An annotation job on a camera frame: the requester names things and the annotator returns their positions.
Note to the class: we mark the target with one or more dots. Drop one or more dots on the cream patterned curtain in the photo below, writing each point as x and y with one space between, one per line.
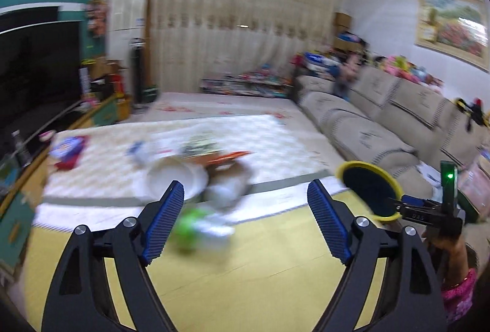
192 39

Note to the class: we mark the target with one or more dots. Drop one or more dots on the yellow rimmed black trash bin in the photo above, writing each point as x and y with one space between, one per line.
374 186

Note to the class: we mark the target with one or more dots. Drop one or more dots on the yellow white table cloth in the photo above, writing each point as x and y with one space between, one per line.
257 264

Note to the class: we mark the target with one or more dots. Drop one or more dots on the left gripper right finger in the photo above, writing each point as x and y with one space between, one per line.
409 297

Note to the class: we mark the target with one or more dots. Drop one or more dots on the beige sectional sofa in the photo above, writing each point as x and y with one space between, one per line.
392 123

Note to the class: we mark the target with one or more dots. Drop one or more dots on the white standing air conditioner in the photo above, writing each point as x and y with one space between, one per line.
126 21

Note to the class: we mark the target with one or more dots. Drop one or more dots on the pile of plush toys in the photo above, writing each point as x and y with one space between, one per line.
399 66

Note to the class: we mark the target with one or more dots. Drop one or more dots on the white floral floor mattress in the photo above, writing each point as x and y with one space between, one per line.
182 106

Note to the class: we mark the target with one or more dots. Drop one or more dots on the green white plastic bottle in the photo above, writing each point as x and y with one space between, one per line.
201 229

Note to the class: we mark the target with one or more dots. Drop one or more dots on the black flat screen television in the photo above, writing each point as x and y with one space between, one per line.
39 76

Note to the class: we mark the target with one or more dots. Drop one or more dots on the black tower fan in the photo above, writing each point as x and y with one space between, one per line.
137 52

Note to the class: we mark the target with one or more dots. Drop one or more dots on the teal yellow tv cabinet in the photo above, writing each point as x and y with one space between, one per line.
18 204

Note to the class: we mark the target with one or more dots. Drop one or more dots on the low shelf with toys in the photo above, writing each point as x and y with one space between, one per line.
261 82

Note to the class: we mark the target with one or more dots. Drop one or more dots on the pink sleeved right forearm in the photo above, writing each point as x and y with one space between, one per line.
458 299

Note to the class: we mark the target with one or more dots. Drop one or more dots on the stacked cardboard boxes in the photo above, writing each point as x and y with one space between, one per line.
344 39

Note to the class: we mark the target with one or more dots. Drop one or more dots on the blue tissue pack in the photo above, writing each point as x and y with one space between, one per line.
66 153

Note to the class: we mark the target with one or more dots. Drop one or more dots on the white paper bowl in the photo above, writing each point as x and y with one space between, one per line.
192 176

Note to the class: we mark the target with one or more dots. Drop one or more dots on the person right hand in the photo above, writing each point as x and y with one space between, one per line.
456 266

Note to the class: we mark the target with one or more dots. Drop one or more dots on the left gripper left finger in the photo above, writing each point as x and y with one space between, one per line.
79 298

